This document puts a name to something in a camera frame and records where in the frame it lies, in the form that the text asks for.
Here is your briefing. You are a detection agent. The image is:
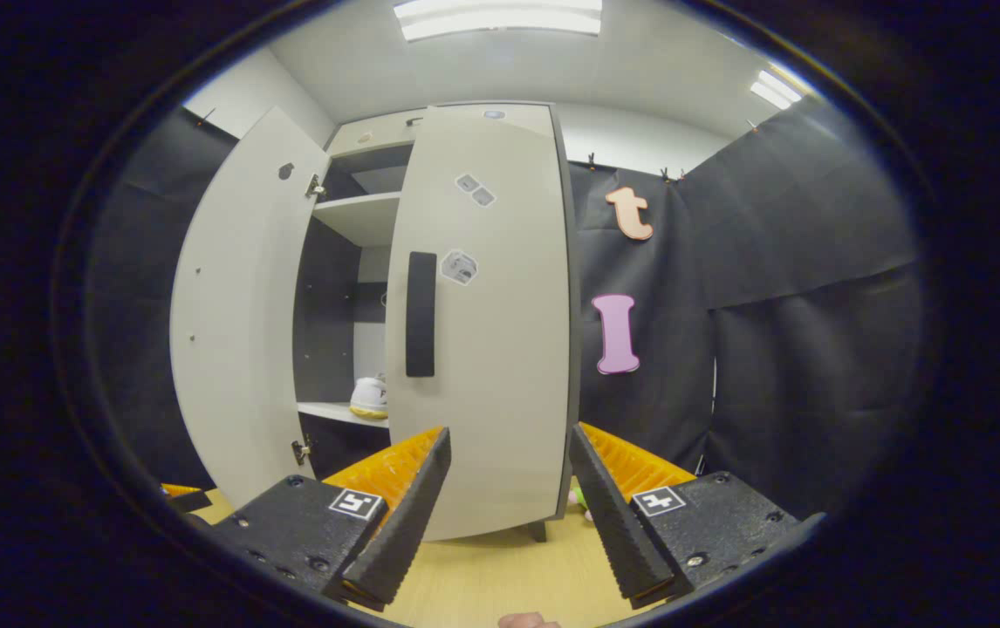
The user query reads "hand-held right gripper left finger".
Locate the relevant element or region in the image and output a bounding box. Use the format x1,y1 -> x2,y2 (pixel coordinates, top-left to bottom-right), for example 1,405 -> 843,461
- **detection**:
212,426 -> 453,611

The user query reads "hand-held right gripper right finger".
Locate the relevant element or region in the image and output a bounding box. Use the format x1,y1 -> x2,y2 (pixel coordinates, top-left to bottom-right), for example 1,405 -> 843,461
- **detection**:
570,422 -> 802,610

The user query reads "white canvas shoe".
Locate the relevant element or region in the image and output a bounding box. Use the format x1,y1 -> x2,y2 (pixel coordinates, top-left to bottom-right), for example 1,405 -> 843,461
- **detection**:
349,373 -> 389,420

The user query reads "white cabinet door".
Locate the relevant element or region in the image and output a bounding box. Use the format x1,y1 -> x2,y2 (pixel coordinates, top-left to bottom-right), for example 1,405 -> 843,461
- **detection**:
385,103 -> 572,542
170,106 -> 331,509

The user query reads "white grey shoe cabinet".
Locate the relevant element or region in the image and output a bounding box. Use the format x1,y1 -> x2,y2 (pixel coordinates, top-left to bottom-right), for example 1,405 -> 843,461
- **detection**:
293,100 -> 584,543

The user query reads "black backdrop cloth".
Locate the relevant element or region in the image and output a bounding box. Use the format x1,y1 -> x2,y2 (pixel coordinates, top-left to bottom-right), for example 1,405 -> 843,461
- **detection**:
565,92 -> 928,524
86,106 -> 243,489

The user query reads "small ceiling light panel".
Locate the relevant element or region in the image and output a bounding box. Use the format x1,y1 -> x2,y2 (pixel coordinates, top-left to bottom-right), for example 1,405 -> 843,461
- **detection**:
749,68 -> 806,110

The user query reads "large ceiling light panel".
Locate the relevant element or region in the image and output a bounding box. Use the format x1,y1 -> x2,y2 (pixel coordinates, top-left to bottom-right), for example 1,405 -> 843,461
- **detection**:
393,0 -> 604,43

